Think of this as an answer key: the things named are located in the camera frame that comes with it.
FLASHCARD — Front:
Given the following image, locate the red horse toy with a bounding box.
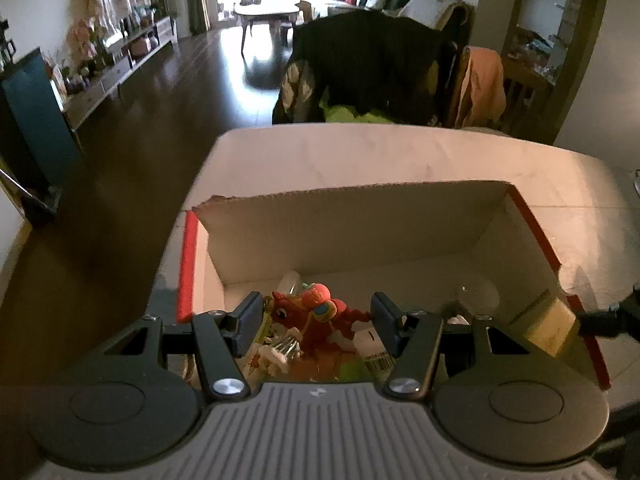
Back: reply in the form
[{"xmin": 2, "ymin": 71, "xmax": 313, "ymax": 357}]
[{"xmin": 271, "ymin": 282, "xmax": 372, "ymax": 357}]

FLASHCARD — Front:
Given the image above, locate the small yellow wooden block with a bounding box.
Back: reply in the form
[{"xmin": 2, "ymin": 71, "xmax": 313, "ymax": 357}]
[{"xmin": 524, "ymin": 297, "xmax": 582, "ymax": 362}]

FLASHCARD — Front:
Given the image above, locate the black jacket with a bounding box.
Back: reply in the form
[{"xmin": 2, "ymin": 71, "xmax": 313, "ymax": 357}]
[{"xmin": 271, "ymin": 10, "xmax": 459, "ymax": 127}]

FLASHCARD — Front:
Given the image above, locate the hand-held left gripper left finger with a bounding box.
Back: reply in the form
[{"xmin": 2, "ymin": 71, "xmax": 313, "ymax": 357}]
[{"xmin": 100, "ymin": 291, "xmax": 265, "ymax": 404}]

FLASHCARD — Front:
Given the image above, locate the wooden chair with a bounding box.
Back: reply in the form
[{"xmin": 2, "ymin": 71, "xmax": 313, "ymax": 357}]
[{"xmin": 444, "ymin": 44, "xmax": 552, "ymax": 132}]

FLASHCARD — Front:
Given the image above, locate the yellow-green cloth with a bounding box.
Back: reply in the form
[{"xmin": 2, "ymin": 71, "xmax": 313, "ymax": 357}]
[{"xmin": 319, "ymin": 102, "xmax": 397, "ymax": 125}]

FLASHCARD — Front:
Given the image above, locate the white barcode label packet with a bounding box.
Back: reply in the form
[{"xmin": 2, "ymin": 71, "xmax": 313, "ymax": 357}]
[{"xmin": 350, "ymin": 329, "xmax": 397, "ymax": 377}]

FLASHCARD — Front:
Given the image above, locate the light sofa with cushions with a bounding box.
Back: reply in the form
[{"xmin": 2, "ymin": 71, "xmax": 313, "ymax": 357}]
[{"xmin": 314, "ymin": 0, "xmax": 477, "ymax": 37}]

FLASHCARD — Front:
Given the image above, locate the pink cloth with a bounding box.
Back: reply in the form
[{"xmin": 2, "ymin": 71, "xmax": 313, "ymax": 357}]
[{"xmin": 456, "ymin": 46, "xmax": 508, "ymax": 129}]

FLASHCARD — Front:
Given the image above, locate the pink flower arrangement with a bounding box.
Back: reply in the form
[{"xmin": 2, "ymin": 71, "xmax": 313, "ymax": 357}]
[{"xmin": 67, "ymin": 17, "xmax": 101, "ymax": 78}]

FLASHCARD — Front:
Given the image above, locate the black cabinet with blue panel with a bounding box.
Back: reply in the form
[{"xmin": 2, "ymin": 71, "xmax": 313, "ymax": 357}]
[{"xmin": 0, "ymin": 46, "xmax": 84, "ymax": 222}]

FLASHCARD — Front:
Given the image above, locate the oval coffee table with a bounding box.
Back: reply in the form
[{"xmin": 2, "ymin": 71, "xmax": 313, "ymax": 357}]
[{"xmin": 233, "ymin": 0, "xmax": 302, "ymax": 57}]

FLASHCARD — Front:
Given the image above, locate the low grey tv cabinet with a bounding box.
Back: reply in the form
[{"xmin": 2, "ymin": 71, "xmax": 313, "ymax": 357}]
[{"xmin": 64, "ymin": 15, "xmax": 179, "ymax": 128}]

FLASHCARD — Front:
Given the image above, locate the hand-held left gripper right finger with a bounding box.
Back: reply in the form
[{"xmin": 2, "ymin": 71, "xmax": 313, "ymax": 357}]
[{"xmin": 370, "ymin": 291, "xmax": 547, "ymax": 402}]

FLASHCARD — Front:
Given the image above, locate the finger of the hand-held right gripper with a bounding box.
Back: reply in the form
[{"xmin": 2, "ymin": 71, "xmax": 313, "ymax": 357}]
[{"xmin": 575, "ymin": 282, "xmax": 640, "ymax": 342}]

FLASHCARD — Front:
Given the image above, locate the cloth covered television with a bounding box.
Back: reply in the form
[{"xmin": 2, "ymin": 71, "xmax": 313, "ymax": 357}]
[{"xmin": 69, "ymin": 0, "xmax": 152, "ymax": 57}]

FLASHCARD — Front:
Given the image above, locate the red cardboard box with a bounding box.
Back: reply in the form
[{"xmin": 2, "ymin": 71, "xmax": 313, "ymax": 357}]
[{"xmin": 176, "ymin": 180, "xmax": 614, "ymax": 392}]

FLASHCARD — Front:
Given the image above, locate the white round object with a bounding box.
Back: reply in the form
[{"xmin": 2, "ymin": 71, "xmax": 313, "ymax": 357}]
[{"xmin": 276, "ymin": 270, "xmax": 302, "ymax": 297}]

